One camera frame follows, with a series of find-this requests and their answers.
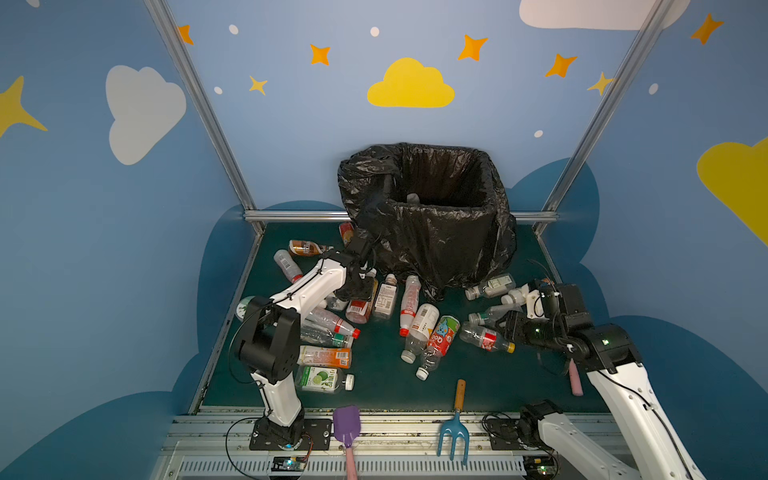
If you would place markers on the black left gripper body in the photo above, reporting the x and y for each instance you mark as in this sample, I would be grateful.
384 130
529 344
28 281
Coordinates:
365 284

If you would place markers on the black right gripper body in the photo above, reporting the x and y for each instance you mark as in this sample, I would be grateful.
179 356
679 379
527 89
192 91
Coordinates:
516 328

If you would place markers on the yellow drink red label bottle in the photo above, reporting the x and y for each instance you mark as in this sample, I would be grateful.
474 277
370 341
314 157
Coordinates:
359 311

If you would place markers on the red label cartoon bottle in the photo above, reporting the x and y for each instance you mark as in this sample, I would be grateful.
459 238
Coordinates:
438 345

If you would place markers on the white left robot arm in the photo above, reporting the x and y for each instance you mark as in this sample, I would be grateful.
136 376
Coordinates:
268 341

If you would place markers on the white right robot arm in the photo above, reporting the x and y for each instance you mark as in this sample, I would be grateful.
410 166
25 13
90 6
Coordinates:
615 368

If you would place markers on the black bin bag bin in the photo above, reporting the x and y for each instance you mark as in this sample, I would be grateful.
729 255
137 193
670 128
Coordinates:
461 233

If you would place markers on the clear flat white label bottle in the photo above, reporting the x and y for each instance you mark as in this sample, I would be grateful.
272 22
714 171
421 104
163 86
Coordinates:
384 304

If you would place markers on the white orange label bottle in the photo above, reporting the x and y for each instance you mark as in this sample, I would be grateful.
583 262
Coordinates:
517 296

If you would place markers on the brown tea bottle back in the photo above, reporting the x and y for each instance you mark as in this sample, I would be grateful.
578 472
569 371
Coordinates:
347 232

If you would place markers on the white red label bottle upright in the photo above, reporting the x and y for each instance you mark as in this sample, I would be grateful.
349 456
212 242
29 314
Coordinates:
409 304

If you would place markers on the crushed clear bottle green cap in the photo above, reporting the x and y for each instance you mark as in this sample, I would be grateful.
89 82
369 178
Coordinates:
325 338

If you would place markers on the brown label bottle lying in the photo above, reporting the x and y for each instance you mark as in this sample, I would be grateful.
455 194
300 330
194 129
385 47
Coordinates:
306 248

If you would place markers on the white label barcode bottle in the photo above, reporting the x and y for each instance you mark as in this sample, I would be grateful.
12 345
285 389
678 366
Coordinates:
419 333

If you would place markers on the orange juice bottle white cap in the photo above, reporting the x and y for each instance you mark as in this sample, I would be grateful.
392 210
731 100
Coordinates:
310 355

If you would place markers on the clear bottle green white label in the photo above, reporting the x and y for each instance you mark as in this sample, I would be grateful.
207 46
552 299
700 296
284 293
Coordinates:
491 288

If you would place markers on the white bottle red cap left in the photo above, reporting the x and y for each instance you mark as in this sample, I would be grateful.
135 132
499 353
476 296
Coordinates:
287 265

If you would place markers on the red label yellow cap bottle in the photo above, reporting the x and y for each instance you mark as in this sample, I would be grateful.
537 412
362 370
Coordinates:
485 338

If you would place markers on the lime label clear bottle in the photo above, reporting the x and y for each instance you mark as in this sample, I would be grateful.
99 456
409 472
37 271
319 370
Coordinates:
324 380

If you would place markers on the green white lidded can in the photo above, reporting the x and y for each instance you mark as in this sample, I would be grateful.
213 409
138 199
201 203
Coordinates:
242 307

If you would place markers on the purple spatula pink handle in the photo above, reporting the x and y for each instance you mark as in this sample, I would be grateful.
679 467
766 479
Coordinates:
574 379

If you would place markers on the aluminium back frame rail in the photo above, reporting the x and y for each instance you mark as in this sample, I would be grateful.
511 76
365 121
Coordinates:
341 216

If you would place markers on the right aluminium frame post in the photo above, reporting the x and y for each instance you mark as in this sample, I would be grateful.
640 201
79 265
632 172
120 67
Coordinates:
630 66

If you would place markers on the aluminium frame post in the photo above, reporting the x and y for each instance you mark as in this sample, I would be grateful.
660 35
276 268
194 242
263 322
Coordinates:
165 23
630 66

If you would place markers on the purple shovel pink handle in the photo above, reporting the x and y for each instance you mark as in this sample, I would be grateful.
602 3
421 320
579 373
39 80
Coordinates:
346 428

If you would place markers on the blue garden fork wooden handle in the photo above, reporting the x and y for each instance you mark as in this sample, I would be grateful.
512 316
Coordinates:
454 429

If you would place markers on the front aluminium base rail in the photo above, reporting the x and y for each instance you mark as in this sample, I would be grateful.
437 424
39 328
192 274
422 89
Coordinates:
221 443

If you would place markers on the left aluminium frame post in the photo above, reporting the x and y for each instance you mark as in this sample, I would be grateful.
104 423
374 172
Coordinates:
165 23

